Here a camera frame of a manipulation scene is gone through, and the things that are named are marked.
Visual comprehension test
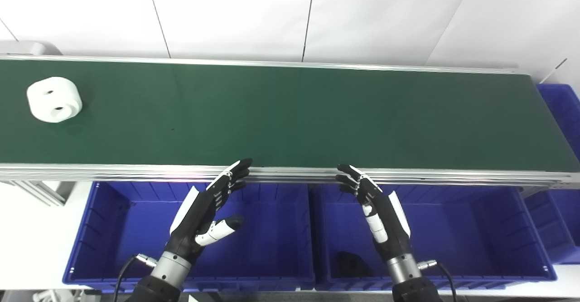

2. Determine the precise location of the green conveyor belt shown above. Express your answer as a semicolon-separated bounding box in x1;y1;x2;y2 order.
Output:
0;59;580;174
0;54;580;198

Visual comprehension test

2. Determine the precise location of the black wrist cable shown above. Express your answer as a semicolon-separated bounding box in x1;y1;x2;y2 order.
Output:
417;259;459;302
113;254;157;302

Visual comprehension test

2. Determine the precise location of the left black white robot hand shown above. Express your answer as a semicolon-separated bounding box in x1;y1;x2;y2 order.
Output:
165;158;253;263

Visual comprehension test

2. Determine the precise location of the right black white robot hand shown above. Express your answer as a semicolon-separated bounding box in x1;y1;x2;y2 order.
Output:
336;164;413;262

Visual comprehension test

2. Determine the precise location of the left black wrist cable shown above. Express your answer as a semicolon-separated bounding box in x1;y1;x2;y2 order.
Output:
113;254;157;302

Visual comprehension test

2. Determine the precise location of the blue plastic bin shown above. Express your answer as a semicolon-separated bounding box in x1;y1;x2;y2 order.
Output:
63;182;316;293
308;184;557;292
523;83;580;265

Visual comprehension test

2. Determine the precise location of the grey conveyor end housing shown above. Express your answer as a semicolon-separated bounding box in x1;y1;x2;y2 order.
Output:
0;40;62;57

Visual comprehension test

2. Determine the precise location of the black part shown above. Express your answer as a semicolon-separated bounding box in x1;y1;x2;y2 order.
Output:
334;251;373;278

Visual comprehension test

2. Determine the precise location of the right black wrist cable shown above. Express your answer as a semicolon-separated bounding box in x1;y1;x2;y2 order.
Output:
417;259;459;302

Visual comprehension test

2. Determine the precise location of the aluminium conveyor leg strut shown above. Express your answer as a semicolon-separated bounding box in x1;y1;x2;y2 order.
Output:
8;180;67;207

